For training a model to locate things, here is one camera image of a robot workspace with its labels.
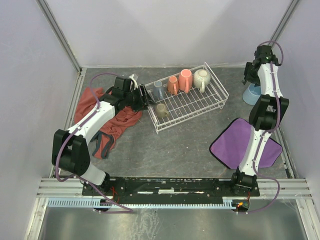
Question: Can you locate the grey blue mug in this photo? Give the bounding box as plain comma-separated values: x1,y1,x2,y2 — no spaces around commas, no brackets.
153,80,165,101

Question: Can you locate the olive green small cup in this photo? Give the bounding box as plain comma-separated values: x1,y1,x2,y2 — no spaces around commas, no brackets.
155,103,169,118

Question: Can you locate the light blue mug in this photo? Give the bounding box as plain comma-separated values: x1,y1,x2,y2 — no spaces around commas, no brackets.
242,83,261,106

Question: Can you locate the small pink printed mug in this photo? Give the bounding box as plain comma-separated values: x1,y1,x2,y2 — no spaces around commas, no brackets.
167,76,179,96

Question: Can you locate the white wire dish rack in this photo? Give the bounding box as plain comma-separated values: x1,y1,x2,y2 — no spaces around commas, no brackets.
145,62,229,133

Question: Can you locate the cream speckled mug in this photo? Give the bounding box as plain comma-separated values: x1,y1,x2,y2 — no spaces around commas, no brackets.
193,69,211,94

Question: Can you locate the large pink mug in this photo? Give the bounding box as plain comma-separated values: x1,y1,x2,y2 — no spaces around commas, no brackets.
178,69,193,94

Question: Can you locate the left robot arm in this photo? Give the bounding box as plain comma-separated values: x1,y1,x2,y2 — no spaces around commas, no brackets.
52,74,155,186

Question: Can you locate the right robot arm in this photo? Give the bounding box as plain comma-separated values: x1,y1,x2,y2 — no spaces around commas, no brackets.
230,41,290,195

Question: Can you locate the red cloth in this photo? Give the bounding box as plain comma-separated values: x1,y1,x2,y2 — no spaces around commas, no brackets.
74,87,143,159

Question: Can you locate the purple cloth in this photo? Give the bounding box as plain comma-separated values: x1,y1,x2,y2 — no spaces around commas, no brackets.
209,118,283,170

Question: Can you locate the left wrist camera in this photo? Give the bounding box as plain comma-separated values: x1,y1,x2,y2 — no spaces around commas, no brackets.
129,73,139,91

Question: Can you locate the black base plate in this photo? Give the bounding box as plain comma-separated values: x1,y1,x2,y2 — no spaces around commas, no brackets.
97,176,260,204

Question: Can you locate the light blue cable duct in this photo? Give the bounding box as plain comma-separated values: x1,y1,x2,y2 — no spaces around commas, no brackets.
47,197,244,211

